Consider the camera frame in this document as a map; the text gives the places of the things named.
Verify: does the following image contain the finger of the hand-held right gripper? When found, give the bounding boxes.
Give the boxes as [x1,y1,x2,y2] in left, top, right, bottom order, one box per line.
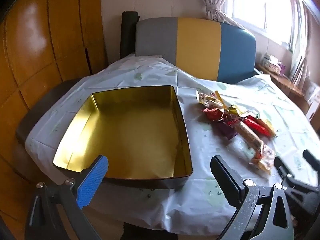
[274,156,320,201]
[303,149,320,173]

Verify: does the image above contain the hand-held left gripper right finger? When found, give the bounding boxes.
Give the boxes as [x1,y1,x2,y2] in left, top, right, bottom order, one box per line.
[210,155,294,240]

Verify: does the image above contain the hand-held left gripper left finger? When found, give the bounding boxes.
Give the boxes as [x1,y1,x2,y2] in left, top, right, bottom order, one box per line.
[25,154,110,240]

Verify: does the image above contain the long clear snack packet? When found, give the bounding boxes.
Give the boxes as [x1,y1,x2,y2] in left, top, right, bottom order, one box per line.
[234,122,277,177]

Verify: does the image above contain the orange gold snack packet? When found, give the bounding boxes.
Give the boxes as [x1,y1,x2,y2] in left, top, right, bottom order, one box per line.
[260,119,277,137]

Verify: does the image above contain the purple foil candy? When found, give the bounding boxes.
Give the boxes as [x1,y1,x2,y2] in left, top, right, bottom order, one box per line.
[216,120,237,140]

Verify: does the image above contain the red gold-print snack packet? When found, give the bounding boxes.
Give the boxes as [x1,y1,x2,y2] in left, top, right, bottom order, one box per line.
[244,117,267,135]

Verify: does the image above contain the gold tin box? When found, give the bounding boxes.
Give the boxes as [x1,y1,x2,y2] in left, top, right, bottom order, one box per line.
[52,85,193,189]

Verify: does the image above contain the red foil candy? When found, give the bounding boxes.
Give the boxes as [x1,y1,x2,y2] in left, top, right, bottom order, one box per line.
[202,107,224,122]

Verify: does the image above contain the gold foil candy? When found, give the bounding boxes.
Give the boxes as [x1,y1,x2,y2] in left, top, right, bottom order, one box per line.
[224,104,242,118]

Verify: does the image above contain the white green-print tablecloth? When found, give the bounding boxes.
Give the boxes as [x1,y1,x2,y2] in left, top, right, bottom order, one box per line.
[25,54,320,235]

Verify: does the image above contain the white patterned bag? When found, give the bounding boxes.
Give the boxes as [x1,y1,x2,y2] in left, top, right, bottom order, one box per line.
[304,79,320,123]

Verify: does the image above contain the hanging patterned curtain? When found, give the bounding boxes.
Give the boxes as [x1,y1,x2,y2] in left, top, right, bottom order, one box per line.
[290,0,315,90]

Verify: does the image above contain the dark grey mattress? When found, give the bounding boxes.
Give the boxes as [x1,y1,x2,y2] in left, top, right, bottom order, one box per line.
[15,80,83,180]

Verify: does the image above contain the tissue box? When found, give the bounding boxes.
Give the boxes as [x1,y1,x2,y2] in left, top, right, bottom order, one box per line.
[261,54,282,74]

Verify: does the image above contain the wooden wardrobe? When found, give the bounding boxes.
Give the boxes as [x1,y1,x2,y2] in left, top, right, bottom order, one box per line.
[0,0,108,240]

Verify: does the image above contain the black rolled mat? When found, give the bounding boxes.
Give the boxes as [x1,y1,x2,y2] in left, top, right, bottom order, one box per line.
[120,11,140,59]

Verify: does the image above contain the window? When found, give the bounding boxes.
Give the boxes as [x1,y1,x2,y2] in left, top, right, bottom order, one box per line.
[225,0,310,53]

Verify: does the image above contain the tied patterned curtain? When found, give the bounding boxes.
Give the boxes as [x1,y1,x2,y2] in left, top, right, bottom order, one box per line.
[199,0,248,29]

